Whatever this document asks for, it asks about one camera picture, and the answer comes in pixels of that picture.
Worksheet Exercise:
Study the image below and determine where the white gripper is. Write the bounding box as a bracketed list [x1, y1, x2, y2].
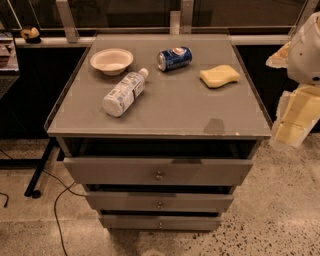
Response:
[266, 42, 320, 148]

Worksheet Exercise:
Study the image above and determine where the grey drawer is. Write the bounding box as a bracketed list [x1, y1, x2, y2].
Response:
[63, 157, 253, 185]
[85, 192, 233, 212]
[99, 215, 221, 231]

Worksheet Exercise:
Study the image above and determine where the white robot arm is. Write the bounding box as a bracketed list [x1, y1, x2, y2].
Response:
[266, 12, 320, 150]

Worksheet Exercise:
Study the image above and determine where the grey drawer cabinet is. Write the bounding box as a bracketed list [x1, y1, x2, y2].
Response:
[46, 35, 270, 218]

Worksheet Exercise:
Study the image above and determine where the grey top drawer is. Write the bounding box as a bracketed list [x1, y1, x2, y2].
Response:
[63, 157, 253, 185]

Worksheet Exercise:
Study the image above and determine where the grey bottom drawer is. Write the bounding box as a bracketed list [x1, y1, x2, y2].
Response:
[99, 215, 221, 231]

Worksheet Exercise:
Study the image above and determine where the yellow sponge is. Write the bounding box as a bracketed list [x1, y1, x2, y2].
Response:
[199, 65, 240, 88]

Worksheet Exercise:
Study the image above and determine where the blue soda can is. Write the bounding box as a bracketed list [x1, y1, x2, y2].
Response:
[157, 47, 192, 72]

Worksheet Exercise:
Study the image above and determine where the white paper bowl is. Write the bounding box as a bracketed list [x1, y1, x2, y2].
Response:
[90, 48, 134, 76]

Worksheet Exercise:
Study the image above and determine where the clear plastic water bottle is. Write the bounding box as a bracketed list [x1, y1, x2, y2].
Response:
[103, 68, 149, 117]

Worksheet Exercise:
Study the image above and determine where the small yellow black object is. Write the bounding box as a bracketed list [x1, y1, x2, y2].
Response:
[20, 26, 41, 43]

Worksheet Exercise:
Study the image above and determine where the black desk leg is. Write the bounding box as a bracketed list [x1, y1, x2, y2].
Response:
[24, 138, 56, 198]

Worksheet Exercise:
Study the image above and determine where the metal window rail frame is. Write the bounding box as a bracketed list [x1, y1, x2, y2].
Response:
[0, 0, 320, 45]

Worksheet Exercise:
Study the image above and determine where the black floor cable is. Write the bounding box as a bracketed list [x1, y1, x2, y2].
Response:
[0, 149, 86, 256]

